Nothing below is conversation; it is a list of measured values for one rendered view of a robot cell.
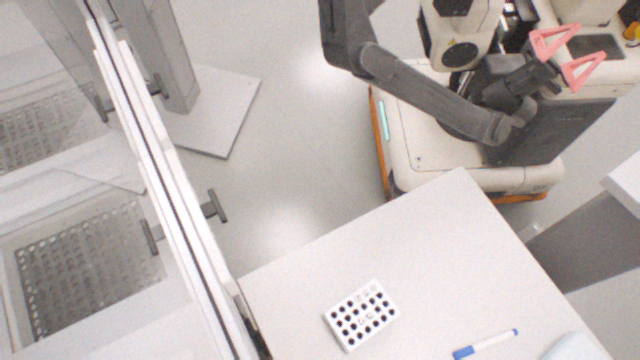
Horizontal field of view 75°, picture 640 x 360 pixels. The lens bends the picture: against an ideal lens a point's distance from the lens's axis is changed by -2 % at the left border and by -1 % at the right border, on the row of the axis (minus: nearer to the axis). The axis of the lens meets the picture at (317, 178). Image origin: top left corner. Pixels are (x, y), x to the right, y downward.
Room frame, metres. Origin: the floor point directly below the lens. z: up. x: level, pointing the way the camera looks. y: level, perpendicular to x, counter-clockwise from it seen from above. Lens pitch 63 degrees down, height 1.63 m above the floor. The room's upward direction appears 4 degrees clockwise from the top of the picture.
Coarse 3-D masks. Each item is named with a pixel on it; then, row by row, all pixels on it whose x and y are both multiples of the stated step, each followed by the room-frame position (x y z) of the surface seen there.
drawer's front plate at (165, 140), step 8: (120, 48) 0.64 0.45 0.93; (128, 48) 0.65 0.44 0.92; (128, 56) 0.62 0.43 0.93; (128, 64) 0.60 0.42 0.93; (136, 64) 0.62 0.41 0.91; (136, 72) 0.58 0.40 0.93; (136, 80) 0.56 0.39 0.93; (144, 80) 0.63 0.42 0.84; (144, 88) 0.54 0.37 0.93; (144, 96) 0.52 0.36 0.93; (144, 104) 0.50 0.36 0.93; (152, 104) 0.50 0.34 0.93; (152, 112) 0.48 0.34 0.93; (152, 120) 0.46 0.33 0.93; (160, 120) 0.46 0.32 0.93; (160, 128) 0.44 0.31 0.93; (160, 136) 0.42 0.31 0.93; (168, 136) 0.45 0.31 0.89; (168, 144) 0.42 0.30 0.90; (176, 152) 0.45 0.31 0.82
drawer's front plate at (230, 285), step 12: (168, 156) 0.38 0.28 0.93; (180, 168) 0.36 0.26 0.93; (180, 180) 0.33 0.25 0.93; (192, 192) 0.31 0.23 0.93; (192, 204) 0.29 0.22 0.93; (204, 228) 0.24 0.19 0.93; (204, 240) 0.22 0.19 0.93; (216, 252) 0.20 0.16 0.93; (216, 264) 0.18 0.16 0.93; (228, 276) 0.16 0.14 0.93; (228, 288) 0.15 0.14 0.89
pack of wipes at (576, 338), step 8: (568, 336) 0.12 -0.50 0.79; (576, 336) 0.12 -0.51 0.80; (584, 336) 0.12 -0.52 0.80; (560, 344) 0.11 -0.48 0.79; (568, 344) 0.10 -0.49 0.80; (576, 344) 0.10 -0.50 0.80; (584, 344) 0.11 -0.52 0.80; (592, 344) 0.11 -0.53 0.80; (552, 352) 0.09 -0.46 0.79; (560, 352) 0.09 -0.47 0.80; (568, 352) 0.09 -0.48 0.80; (576, 352) 0.09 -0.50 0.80; (584, 352) 0.09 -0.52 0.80; (592, 352) 0.09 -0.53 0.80; (600, 352) 0.09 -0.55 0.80
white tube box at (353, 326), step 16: (368, 288) 0.19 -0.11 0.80; (352, 304) 0.16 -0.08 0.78; (368, 304) 0.16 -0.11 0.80; (384, 304) 0.16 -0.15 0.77; (336, 320) 0.12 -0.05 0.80; (352, 320) 0.12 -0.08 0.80; (368, 320) 0.13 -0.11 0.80; (384, 320) 0.13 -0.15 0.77; (352, 336) 0.10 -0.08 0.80; (368, 336) 0.10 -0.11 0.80
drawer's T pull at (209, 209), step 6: (210, 192) 0.32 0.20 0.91; (216, 198) 0.31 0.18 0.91; (204, 204) 0.29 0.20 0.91; (210, 204) 0.29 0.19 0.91; (216, 204) 0.30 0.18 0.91; (204, 210) 0.28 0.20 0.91; (210, 210) 0.28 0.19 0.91; (216, 210) 0.28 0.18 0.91; (222, 210) 0.28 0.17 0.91; (204, 216) 0.27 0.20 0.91; (210, 216) 0.27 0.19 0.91; (222, 216) 0.27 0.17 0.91; (222, 222) 0.26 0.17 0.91
